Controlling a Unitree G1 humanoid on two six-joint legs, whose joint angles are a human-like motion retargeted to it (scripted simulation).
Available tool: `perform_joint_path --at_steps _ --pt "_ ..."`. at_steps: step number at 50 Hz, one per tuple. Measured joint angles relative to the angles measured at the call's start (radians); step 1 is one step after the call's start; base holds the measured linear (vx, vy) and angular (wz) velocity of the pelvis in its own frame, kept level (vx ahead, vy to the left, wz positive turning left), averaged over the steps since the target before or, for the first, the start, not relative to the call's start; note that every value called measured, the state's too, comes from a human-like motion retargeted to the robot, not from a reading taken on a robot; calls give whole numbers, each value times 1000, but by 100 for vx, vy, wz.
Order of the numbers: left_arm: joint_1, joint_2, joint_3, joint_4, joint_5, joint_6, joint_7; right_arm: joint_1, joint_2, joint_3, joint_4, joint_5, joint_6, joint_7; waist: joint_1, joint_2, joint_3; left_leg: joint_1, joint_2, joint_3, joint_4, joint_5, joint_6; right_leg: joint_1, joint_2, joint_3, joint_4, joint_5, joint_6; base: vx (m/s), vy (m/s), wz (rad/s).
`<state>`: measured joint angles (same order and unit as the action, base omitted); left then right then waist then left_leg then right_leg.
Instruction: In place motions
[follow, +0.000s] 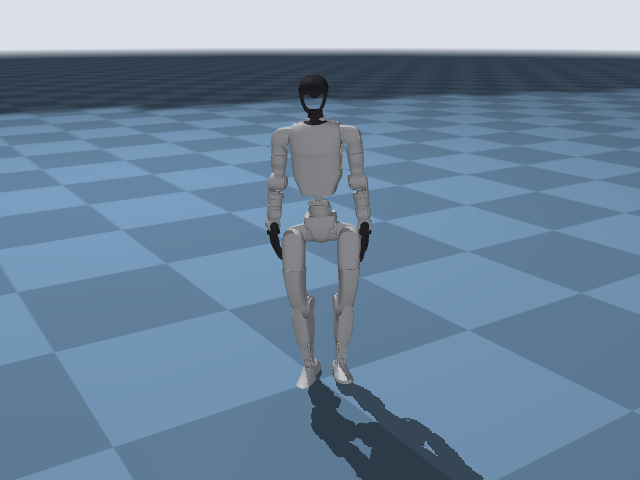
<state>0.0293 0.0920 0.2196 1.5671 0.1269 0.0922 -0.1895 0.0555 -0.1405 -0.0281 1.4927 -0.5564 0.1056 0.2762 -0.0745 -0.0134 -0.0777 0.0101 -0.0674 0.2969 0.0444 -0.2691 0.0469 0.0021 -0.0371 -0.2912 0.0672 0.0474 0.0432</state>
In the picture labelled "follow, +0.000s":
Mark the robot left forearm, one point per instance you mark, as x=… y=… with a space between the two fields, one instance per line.
x=362 y=206

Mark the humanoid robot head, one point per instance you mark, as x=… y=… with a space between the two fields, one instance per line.
x=313 y=85

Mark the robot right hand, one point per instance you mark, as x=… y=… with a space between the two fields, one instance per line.
x=274 y=227

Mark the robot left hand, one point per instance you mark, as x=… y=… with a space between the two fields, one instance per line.
x=364 y=232

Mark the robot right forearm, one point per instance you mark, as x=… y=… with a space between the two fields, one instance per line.
x=274 y=208

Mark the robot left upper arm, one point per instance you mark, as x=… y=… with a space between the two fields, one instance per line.
x=351 y=136

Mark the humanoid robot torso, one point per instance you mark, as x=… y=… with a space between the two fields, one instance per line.
x=317 y=161

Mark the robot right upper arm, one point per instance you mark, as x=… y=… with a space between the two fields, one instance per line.
x=279 y=140

